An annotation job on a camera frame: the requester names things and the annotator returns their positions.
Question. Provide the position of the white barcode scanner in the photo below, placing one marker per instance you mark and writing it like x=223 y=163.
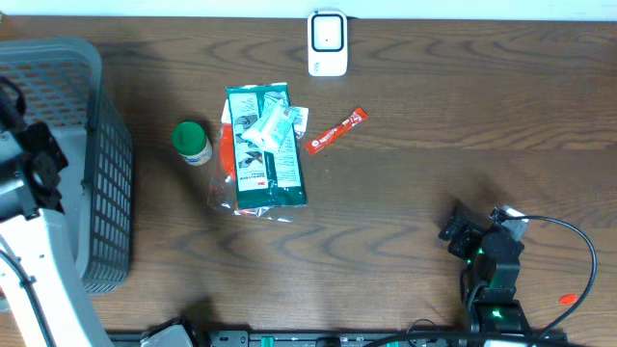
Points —
x=327 y=43

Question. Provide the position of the grey plastic basket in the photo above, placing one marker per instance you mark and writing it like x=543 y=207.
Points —
x=61 y=81

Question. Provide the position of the mint green wipes pack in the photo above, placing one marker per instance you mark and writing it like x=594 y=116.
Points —
x=276 y=122

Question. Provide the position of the red sticker on table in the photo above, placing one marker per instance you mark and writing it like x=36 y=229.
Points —
x=568 y=299

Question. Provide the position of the green grip gloves package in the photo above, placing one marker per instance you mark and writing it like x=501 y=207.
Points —
x=263 y=178

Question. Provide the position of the red snack stick packet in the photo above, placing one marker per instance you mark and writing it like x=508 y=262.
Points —
x=331 y=135

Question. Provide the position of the black mounting rail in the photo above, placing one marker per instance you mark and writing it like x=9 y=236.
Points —
x=179 y=332

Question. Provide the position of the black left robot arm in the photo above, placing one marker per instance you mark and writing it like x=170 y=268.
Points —
x=38 y=275

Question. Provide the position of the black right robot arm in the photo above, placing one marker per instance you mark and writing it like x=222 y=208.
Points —
x=488 y=282

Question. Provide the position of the red dustpan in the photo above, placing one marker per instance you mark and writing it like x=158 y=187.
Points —
x=222 y=187

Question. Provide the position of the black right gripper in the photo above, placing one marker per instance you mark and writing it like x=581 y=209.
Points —
x=465 y=233

